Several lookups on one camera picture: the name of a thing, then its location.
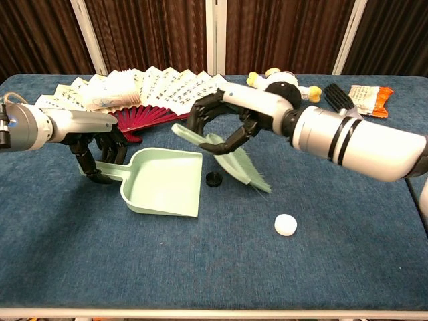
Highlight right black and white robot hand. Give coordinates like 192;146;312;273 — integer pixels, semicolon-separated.
186;82;295;156

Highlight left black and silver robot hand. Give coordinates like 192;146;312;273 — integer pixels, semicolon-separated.
46;107;130;185

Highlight mint green hand broom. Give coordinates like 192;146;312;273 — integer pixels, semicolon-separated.
171;122;272;194

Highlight black bottle cap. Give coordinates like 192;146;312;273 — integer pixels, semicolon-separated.
205;171;223;187

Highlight mint green plastic dustpan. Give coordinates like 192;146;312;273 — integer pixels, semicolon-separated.
94;148;203;218

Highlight white bottle cap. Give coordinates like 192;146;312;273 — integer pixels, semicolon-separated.
274;213;298;237

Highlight plush doll with black head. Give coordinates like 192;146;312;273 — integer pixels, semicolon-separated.
246;67;323;104

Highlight paper folding fan red ribs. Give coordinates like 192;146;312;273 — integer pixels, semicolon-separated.
33;66;231;144

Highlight white and orange snack packet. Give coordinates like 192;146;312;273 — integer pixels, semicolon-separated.
348;84;395;119

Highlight brown pleated curtain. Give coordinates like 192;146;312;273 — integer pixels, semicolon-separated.
0;0;428;84

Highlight blue fabric table cover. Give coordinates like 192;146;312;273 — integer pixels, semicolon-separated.
0;74;428;310

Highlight black bristle brush purple handle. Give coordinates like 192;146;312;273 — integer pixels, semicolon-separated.
323;82;364;121

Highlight white frame post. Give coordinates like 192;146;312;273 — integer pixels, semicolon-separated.
205;0;227;75
332;0;368;75
70;0;108;75

